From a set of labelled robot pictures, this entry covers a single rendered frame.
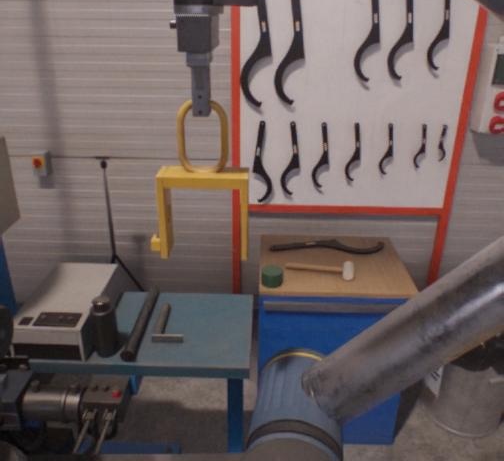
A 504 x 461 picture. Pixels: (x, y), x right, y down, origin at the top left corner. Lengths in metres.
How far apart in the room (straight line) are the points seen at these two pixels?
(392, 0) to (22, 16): 2.18
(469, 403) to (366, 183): 1.42
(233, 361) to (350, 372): 0.64
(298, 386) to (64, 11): 2.65
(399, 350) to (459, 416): 1.97
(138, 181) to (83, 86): 0.70
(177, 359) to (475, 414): 1.78
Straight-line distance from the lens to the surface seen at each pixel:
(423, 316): 0.94
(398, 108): 3.10
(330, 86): 2.99
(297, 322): 2.22
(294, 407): 1.03
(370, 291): 2.19
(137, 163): 3.23
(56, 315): 1.64
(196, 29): 0.70
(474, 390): 2.77
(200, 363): 1.57
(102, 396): 1.59
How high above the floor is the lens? 2.10
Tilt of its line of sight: 23 degrees down
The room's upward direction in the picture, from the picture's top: 1 degrees clockwise
